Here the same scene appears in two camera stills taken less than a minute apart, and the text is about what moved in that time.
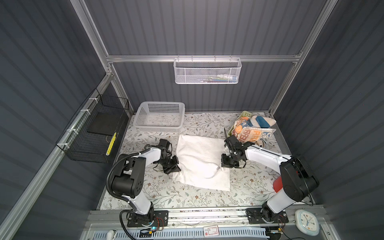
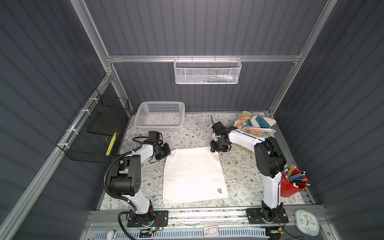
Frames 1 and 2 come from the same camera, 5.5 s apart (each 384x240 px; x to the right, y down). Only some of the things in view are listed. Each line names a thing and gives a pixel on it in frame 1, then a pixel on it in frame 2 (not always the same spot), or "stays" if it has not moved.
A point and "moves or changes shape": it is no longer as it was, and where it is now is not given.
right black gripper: (224, 163) → (213, 147)
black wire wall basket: (92, 134) stays
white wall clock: (306, 222) stays
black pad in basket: (104, 123) stays
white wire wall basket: (207, 70) stays
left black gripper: (174, 167) → (167, 151)
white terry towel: (199, 159) moves or changes shape
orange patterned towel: (243, 130) stays
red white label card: (212, 230) stays
